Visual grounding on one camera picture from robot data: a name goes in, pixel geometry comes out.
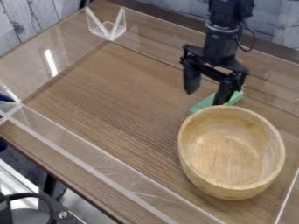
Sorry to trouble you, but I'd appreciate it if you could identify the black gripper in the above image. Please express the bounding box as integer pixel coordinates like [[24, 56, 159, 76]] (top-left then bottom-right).
[[180, 23, 248, 105]]

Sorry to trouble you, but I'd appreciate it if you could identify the green rectangular block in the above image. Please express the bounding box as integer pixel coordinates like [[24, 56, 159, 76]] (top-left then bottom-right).
[[188, 91, 243, 114]]

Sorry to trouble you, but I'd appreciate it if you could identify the brown wooden bowl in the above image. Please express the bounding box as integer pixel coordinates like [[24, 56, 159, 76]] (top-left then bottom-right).
[[178, 106, 286, 200]]

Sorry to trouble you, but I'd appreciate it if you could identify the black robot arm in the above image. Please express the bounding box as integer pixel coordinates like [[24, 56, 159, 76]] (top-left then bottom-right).
[[180, 0, 255, 105]]

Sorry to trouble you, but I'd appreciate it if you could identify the black table leg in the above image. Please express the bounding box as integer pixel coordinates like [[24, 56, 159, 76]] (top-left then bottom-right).
[[43, 174, 58, 197]]

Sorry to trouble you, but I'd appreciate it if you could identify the clear acrylic corner bracket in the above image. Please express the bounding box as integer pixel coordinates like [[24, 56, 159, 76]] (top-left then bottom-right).
[[84, 7, 127, 41]]

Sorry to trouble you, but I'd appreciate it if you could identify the black cable lower left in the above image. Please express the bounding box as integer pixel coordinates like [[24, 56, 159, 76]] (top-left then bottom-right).
[[0, 192, 58, 224]]

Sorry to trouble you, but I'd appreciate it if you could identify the grey metal base plate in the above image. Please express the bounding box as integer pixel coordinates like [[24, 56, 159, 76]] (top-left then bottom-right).
[[39, 198, 87, 224]]

